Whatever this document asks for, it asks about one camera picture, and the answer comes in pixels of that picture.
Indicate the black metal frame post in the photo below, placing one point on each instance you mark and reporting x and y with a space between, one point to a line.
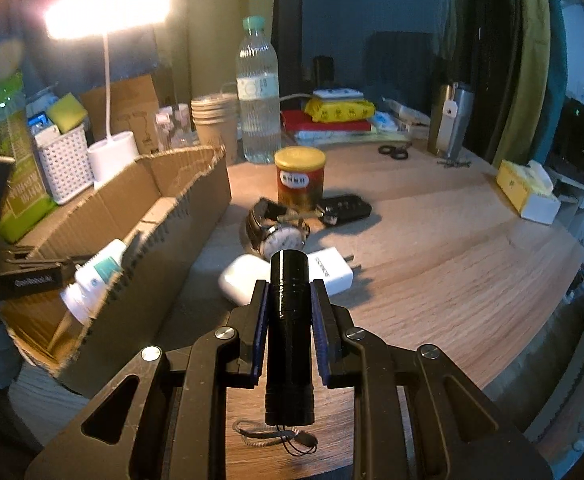
287 35

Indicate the blue packet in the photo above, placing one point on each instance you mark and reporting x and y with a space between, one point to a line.
38 122

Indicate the black scissors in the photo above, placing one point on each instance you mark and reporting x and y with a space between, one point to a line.
394 151

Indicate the white plastic basket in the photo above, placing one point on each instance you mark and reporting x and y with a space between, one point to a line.
64 167

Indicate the small white flat box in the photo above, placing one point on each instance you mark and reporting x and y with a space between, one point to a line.
337 94

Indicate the stack of brown paper cups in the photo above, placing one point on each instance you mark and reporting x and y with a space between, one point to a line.
214 130

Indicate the yellow wipes packet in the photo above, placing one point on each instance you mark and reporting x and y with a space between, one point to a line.
339 110

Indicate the white desk lamp base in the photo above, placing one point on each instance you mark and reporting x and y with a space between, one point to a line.
112 157

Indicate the olive hanging jacket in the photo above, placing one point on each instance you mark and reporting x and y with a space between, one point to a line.
527 60

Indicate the bunch of keys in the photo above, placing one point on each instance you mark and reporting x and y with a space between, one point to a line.
454 162

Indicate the black car key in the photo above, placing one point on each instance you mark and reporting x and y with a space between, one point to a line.
344 208

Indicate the white earbuds case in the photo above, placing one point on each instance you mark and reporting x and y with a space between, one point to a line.
239 276

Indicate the white bottle with teal label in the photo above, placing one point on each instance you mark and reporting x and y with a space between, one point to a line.
97 276

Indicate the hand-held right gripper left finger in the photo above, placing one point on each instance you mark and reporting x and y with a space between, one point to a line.
257 340

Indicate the yellow tissue box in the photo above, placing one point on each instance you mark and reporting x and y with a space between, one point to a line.
514 185

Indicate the small white tissue packet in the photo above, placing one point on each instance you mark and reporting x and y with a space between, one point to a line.
384 121

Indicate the steel thermos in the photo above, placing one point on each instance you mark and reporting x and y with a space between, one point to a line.
452 130

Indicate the brown lamp packaging box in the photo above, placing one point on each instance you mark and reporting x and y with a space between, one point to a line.
137 105

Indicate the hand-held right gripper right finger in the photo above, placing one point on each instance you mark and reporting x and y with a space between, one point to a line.
322 345

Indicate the yellow-green sponge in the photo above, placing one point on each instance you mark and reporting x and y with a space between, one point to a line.
67 112

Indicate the black electronic device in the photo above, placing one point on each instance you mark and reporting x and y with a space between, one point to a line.
579 145

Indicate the printed glass cup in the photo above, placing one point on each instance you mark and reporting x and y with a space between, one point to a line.
174 130

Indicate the yellow-lid can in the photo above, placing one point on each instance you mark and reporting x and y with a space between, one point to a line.
299 180

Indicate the red book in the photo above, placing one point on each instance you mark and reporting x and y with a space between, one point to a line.
297 122

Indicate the green carton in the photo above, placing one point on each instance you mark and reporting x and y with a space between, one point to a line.
22 200

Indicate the cardboard box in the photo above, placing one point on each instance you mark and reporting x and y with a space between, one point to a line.
172 260

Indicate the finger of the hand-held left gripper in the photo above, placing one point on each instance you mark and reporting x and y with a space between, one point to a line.
47 262

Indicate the clear water bottle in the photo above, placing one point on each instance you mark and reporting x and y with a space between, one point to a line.
258 125

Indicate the white charger plug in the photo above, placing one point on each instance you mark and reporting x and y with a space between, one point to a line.
334 270

